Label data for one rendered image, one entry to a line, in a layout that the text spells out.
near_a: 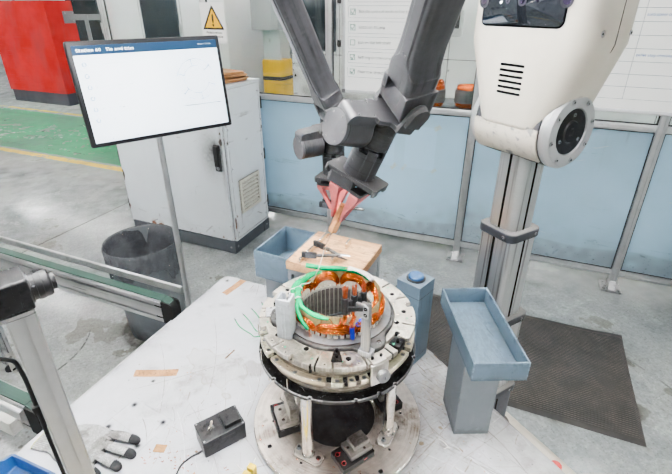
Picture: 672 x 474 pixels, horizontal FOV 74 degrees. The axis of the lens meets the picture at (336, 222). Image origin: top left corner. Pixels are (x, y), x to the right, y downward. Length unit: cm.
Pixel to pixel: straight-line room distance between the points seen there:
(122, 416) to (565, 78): 122
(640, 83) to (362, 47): 159
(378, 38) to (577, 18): 219
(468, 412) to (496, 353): 18
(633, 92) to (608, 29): 199
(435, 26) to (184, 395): 102
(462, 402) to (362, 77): 239
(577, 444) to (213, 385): 160
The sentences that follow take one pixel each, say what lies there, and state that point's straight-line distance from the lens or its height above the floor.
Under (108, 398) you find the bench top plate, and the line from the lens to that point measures 132.
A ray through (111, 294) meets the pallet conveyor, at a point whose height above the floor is 73.
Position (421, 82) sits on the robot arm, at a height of 157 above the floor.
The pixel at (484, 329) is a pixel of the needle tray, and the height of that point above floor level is 103.
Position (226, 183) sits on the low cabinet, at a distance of 315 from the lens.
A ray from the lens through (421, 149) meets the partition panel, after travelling 312.
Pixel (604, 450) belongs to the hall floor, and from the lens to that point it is 236.
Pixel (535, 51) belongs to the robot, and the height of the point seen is 159.
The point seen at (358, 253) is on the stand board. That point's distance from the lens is 120.
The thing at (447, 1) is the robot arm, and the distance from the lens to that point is 60.
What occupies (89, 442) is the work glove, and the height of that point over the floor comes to 80.
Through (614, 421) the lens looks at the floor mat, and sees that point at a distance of 247.
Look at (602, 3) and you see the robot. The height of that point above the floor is 167.
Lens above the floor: 167
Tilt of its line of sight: 26 degrees down
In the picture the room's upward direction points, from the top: straight up
